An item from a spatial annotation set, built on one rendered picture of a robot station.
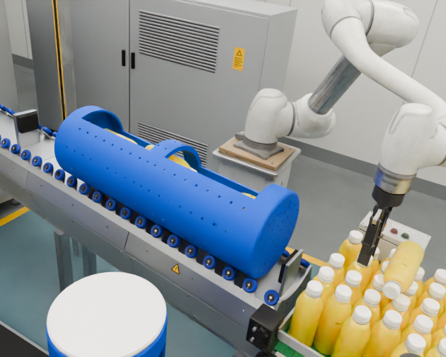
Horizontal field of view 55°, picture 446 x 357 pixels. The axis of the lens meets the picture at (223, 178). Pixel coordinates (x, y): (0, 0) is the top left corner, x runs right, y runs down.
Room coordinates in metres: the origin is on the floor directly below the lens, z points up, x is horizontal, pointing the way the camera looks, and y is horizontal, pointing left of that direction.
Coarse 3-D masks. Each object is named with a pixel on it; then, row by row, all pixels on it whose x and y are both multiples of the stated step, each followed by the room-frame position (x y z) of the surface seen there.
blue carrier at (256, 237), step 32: (64, 128) 1.39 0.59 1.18; (96, 128) 1.36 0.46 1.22; (64, 160) 1.34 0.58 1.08; (96, 160) 1.26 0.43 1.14; (128, 160) 1.21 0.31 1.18; (160, 160) 1.19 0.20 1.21; (192, 160) 1.36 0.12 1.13; (128, 192) 1.17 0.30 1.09; (160, 192) 1.11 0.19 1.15; (192, 192) 1.07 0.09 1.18; (224, 192) 1.05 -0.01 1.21; (256, 192) 1.23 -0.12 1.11; (288, 192) 1.06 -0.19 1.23; (160, 224) 1.12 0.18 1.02; (192, 224) 1.02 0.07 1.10; (224, 224) 0.98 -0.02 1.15; (256, 224) 0.95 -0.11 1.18; (288, 224) 1.09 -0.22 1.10; (224, 256) 0.96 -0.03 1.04; (256, 256) 0.93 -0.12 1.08
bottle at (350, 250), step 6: (348, 240) 1.06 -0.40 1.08; (342, 246) 1.06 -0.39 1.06; (348, 246) 1.05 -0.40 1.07; (354, 246) 1.05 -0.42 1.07; (360, 246) 1.05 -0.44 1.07; (342, 252) 1.05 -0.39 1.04; (348, 252) 1.04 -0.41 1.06; (354, 252) 1.04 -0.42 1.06; (348, 258) 1.04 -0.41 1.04; (354, 258) 1.03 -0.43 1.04; (348, 264) 1.03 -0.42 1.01
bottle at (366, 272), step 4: (356, 260) 0.94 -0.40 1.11; (352, 264) 0.95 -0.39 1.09; (356, 264) 0.94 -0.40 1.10; (360, 264) 0.93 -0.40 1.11; (348, 268) 0.95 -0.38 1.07; (352, 268) 0.93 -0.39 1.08; (356, 268) 0.93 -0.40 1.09; (360, 268) 0.92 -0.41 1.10; (364, 268) 0.92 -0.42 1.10; (368, 268) 0.93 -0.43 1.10; (360, 272) 0.92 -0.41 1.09; (364, 272) 0.92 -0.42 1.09; (368, 272) 0.92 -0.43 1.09; (364, 276) 0.91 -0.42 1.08; (368, 276) 0.91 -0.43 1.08; (364, 280) 0.91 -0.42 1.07; (368, 280) 0.91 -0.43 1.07; (360, 284) 0.91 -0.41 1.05; (364, 284) 0.91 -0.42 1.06; (368, 284) 0.91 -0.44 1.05; (364, 288) 0.91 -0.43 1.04
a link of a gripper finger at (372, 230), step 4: (372, 216) 0.89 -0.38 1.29; (380, 220) 0.88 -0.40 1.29; (372, 224) 0.90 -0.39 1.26; (376, 224) 0.89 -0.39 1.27; (368, 228) 0.90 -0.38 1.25; (372, 228) 0.89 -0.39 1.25; (376, 228) 0.89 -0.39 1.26; (368, 232) 0.90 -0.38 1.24; (372, 232) 0.89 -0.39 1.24; (376, 232) 0.89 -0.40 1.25; (368, 236) 0.90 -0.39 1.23; (372, 236) 0.89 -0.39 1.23; (364, 240) 0.90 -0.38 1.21; (368, 240) 0.89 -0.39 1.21; (372, 240) 0.89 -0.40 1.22; (372, 244) 0.90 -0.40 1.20
